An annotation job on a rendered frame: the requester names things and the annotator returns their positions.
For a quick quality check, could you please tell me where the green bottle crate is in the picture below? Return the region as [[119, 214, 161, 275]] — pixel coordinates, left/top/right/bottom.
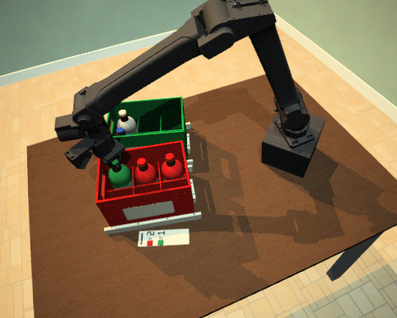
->
[[106, 98, 188, 160]]

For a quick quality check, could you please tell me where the white paper pick list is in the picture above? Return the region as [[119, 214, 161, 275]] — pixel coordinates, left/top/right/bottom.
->
[[138, 229, 189, 247]]

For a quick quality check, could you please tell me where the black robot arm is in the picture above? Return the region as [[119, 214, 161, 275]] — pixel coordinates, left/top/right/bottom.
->
[[54, 0, 315, 169]]

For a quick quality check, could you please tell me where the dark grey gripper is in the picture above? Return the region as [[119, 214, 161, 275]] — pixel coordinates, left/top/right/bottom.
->
[[91, 131, 125, 170]]

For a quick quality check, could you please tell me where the blue bottle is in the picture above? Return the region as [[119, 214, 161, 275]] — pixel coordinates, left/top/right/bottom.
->
[[116, 127, 130, 136]]

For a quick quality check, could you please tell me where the white bottle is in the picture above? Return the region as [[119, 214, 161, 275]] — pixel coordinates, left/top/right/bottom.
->
[[117, 110, 137, 133]]

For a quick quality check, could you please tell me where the red crate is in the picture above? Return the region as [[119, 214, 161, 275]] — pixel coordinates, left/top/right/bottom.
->
[[96, 143, 194, 227]]

